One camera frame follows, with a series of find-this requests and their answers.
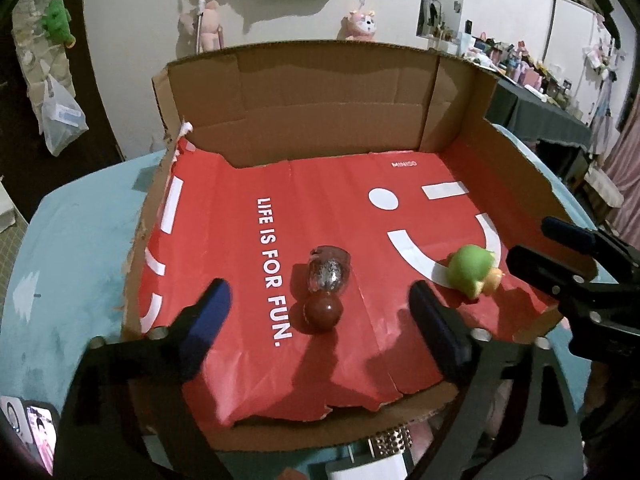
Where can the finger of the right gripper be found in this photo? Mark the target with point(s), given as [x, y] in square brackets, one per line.
[620, 259]
[550, 269]

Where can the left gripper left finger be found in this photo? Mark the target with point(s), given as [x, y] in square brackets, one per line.
[175, 353]

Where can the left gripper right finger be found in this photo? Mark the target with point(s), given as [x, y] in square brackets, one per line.
[445, 333]

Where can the glass bottle brown round cap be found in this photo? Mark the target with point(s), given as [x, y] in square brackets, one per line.
[328, 271]

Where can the green duck toy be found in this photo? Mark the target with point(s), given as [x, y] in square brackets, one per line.
[472, 270]

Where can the smartphone with white case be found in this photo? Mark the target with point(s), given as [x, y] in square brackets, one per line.
[35, 424]

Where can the red Miniso paper sheet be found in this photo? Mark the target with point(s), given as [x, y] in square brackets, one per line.
[399, 215]

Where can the dark cloth covered table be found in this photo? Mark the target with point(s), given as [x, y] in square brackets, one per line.
[532, 120]

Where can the white plastic bag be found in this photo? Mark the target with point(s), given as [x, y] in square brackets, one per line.
[62, 119]

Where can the brown cardboard box tray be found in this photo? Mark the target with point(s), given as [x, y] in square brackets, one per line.
[265, 103]

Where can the pink bear plush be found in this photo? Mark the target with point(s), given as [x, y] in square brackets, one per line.
[360, 26]

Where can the pink plush left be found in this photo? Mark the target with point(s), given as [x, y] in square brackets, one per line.
[203, 23]

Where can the green frog plush hanging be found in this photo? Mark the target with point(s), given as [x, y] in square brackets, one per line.
[56, 24]

